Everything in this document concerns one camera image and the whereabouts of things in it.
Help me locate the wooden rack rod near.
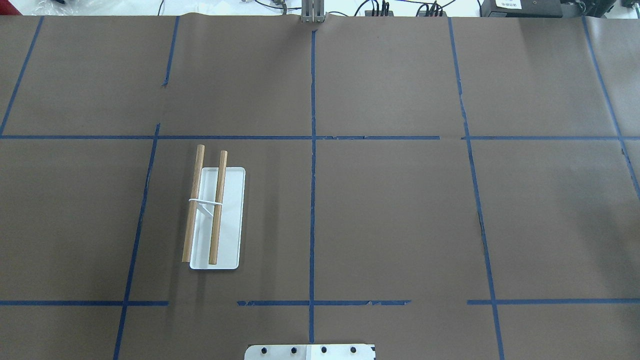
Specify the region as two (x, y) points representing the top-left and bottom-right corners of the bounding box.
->
(208, 150), (228, 265)

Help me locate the wooden rack rod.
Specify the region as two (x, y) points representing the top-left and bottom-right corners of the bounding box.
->
(208, 150), (228, 265)
(182, 145), (205, 263)

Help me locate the white towel rack base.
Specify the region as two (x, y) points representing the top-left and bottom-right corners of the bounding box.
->
(189, 167), (246, 271)

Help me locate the wooden rack rod far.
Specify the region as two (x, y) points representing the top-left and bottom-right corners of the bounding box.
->
(182, 145), (205, 263)

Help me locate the black power strip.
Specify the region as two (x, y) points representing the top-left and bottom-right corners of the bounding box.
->
(354, 0), (446, 18)

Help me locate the black electronics box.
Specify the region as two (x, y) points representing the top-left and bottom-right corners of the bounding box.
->
(480, 0), (563, 19)

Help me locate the aluminium frame post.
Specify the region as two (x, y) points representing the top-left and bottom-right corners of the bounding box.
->
(301, 0), (326, 24)

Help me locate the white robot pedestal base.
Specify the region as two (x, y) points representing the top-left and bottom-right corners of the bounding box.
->
(244, 343), (377, 360)

